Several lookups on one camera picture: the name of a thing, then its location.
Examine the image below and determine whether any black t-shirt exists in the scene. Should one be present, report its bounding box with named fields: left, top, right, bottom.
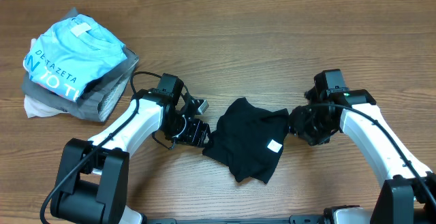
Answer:
left=202, top=97, right=289, bottom=184

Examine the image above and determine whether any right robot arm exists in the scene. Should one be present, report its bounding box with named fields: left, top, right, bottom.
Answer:
left=288, top=69, right=435, bottom=224

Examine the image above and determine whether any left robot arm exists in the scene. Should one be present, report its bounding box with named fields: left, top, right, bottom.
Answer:
left=40, top=74, right=211, bottom=224

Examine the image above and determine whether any grey folded garment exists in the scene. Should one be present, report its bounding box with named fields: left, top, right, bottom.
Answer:
left=21, top=7, right=140, bottom=123

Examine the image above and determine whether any light blue folded t-shirt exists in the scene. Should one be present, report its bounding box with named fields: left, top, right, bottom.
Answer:
left=23, top=14, right=127, bottom=102

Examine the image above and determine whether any white folded garment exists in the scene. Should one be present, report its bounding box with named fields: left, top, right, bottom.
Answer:
left=21, top=38, right=69, bottom=118

